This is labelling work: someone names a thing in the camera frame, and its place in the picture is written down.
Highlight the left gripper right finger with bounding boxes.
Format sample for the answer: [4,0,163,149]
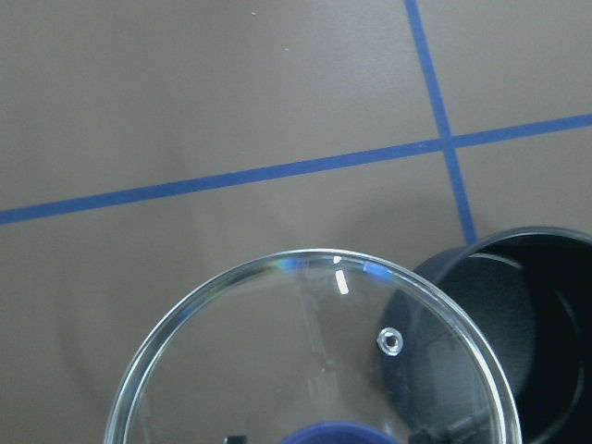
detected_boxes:
[413,428,443,444]

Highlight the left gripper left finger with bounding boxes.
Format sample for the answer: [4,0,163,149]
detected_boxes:
[225,436,246,444]

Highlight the glass pot lid blue knob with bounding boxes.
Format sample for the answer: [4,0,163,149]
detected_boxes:
[104,249,522,443]

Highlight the dark blue saucepan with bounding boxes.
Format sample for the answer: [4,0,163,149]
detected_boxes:
[381,225,592,444]

